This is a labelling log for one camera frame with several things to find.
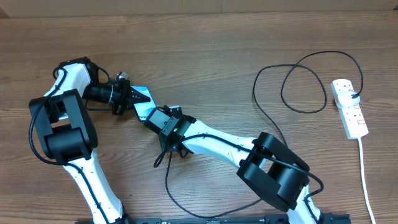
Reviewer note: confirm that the white power strip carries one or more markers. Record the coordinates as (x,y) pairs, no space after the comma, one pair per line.
(352,117)

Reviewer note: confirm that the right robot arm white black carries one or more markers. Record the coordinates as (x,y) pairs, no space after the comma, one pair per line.
(267,166)

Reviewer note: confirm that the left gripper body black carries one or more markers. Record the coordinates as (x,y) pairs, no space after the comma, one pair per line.
(120,96)

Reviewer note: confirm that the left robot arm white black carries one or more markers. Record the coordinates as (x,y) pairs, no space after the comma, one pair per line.
(61,132)

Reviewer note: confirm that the white USB charger plug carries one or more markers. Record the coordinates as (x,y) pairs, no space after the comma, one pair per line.
(346,99)

